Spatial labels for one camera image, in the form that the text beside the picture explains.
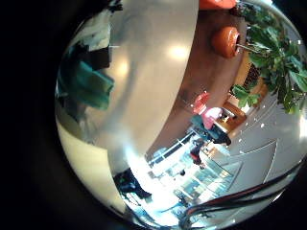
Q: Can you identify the black equipment box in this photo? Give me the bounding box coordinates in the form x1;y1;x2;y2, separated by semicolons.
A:
113;168;152;200

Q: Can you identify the person in red and black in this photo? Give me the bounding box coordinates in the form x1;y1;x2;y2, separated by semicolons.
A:
189;138;208;171

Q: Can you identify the wooden desk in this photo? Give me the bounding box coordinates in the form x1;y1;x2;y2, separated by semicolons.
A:
220;101;248;132

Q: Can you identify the round orange plant pot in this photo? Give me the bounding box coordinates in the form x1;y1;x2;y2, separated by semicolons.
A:
210;26;242;59

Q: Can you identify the orange sofa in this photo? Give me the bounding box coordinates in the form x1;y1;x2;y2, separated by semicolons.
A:
198;0;238;11

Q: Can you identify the large green leafy plant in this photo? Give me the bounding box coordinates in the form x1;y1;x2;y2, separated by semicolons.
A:
228;3;307;116

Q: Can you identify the red cable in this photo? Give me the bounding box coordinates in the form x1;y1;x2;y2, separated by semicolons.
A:
185;169;305;222

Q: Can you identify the black cable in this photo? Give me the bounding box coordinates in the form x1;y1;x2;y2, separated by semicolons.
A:
177;162;305;230

